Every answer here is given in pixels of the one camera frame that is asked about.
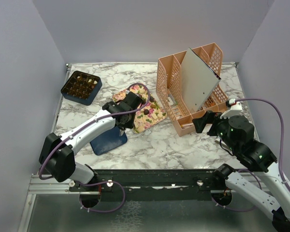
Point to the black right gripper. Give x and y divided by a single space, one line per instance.
200 123

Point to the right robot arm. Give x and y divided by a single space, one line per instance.
238 134

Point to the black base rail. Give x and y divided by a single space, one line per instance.
153 185

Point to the glue stick with yellow cap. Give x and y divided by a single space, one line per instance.
187 125

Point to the grey board in organizer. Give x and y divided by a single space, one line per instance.
198 81

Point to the peach plastic desk organizer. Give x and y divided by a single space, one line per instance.
168 87

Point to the floral serving tray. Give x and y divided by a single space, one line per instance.
143 122

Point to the blue box lid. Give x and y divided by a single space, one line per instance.
108 141

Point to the blue chocolate box with insert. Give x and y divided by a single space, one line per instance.
80 91

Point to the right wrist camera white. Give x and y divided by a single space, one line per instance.
234 108

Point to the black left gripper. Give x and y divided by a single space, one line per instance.
129 124

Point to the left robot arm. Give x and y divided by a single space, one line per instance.
58 151

